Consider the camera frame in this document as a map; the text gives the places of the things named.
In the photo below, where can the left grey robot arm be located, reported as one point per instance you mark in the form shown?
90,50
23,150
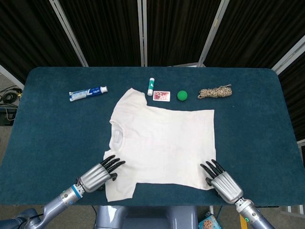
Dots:
59,200

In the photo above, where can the blue white toothpaste tube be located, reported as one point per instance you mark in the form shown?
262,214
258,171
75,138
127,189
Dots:
85,93

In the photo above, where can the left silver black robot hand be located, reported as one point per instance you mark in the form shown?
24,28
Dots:
95,177

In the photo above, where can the dark curtain partition panel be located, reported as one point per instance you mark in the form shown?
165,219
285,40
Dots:
107,31
28,35
257,31
295,95
181,31

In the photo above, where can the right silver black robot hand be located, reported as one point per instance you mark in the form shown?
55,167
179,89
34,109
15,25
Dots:
226,186

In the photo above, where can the white metal frame bar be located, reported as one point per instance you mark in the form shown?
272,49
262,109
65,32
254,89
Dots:
9,72

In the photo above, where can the grey floor equipment box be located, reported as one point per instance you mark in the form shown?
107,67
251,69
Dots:
7,117

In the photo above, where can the white green glue stick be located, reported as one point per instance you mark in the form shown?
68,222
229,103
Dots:
151,87

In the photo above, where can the cookie print box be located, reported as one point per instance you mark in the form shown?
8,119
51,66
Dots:
207,223

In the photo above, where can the white T-shirt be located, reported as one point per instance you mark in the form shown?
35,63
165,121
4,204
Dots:
166,143

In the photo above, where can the green ball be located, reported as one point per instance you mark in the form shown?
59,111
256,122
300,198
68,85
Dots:
182,95

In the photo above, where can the grey robot torso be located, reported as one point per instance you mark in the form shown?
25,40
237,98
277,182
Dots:
143,217

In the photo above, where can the red playing card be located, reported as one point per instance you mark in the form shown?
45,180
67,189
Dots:
162,96

